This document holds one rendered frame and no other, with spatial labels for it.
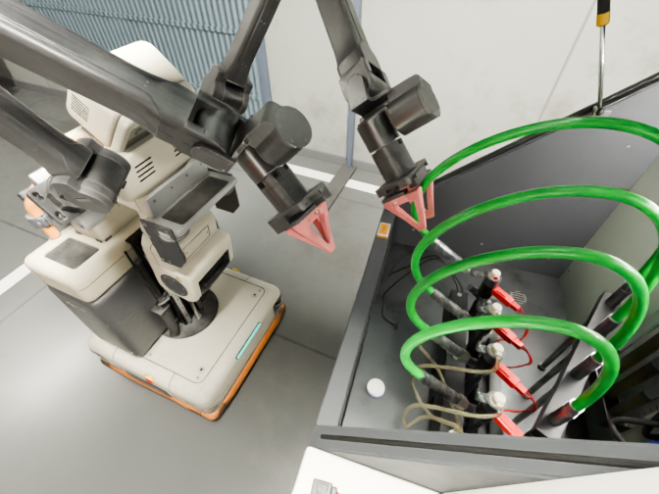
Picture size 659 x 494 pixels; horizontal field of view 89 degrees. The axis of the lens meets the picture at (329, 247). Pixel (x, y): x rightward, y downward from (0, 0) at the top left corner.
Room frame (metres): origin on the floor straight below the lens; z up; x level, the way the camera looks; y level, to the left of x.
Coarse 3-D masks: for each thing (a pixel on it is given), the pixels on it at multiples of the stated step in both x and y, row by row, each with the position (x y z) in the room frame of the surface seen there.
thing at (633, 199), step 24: (528, 192) 0.34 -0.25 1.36; (552, 192) 0.33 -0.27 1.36; (576, 192) 0.32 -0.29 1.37; (600, 192) 0.31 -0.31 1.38; (624, 192) 0.31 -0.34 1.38; (456, 216) 0.36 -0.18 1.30; (648, 216) 0.30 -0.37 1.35; (432, 240) 0.36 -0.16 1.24; (432, 288) 0.36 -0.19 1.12; (648, 288) 0.27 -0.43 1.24; (456, 312) 0.34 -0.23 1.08; (624, 312) 0.27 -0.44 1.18
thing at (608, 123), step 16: (512, 128) 0.43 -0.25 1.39; (528, 128) 0.41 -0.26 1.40; (544, 128) 0.41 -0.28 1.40; (560, 128) 0.40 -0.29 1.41; (608, 128) 0.39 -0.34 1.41; (624, 128) 0.38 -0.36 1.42; (640, 128) 0.38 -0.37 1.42; (656, 128) 0.38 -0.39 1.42; (480, 144) 0.43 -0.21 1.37; (448, 160) 0.44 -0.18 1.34; (432, 176) 0.44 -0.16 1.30; (640, 272) 0.34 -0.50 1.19; (624, 288) 0.34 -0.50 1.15
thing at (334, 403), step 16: (384, 240) 0.65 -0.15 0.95; (384, 256) 0.59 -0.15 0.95; (368, 272) 0.54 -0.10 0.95; (368, 288) 0.49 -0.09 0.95; (368, 304) 0.44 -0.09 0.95; (352, 320) 0.40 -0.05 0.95; (368, 320) 0.40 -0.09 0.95; (352, 336) 0.36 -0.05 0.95; (352, 352) 0.32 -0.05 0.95; (336, 368) 0.29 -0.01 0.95; (352, 368) 0.29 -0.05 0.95; (336, 384) 0.26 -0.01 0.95; (336, 400) 0.23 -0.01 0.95; (320, 416) 0.20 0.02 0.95; (336, 416) 0.20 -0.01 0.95
